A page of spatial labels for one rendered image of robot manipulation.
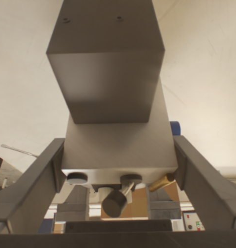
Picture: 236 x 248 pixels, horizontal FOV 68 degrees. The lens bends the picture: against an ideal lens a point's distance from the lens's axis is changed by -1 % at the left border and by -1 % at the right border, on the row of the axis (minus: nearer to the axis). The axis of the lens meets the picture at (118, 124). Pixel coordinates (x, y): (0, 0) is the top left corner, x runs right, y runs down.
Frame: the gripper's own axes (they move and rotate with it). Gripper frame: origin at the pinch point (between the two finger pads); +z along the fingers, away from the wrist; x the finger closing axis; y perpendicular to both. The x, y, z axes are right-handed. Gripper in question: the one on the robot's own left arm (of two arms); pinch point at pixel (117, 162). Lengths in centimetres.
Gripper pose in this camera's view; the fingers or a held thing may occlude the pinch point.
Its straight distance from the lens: 28.5
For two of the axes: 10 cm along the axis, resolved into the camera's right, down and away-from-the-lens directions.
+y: 0.2, 5.4, 8.4
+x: 10.0, -0.2, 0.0
